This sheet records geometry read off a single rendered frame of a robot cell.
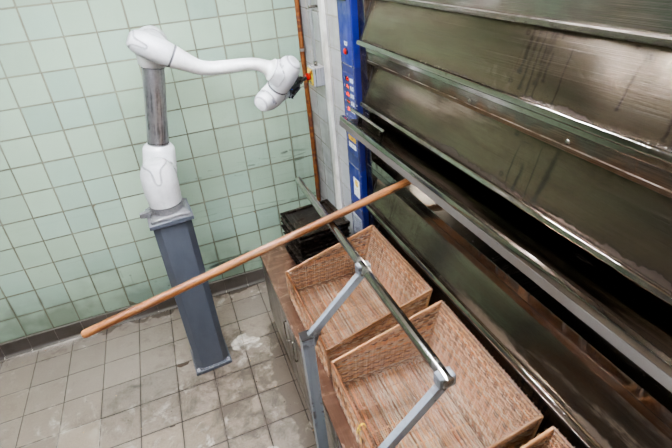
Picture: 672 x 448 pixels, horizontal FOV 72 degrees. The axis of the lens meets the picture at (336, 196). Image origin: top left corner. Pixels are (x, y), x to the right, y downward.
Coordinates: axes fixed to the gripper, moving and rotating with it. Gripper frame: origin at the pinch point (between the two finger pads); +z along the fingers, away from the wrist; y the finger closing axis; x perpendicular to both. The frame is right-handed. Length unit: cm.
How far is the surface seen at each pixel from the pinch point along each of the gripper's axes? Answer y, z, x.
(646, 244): -6, -124, 143
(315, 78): 0.4, 4.4, 6.2
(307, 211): 63, -29, 11
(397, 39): -31, -51, 70
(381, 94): -7, -40, 59
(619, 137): -27, -121, 135
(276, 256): 88, -42, -5
